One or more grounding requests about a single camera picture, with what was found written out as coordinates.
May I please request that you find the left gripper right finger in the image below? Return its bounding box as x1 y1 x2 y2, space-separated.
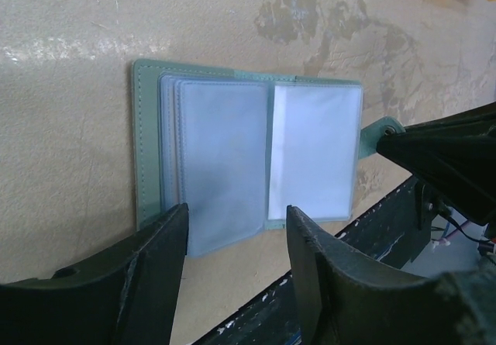
286 206 495 344

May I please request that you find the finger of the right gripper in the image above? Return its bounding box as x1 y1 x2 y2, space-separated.
377 102 495 223

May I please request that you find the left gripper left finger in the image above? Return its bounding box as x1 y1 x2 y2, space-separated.
1 204 188 344

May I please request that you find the sage green card holder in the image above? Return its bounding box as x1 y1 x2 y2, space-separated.
131 59 403 257

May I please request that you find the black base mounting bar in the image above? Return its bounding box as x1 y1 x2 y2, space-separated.
193 174 481 345

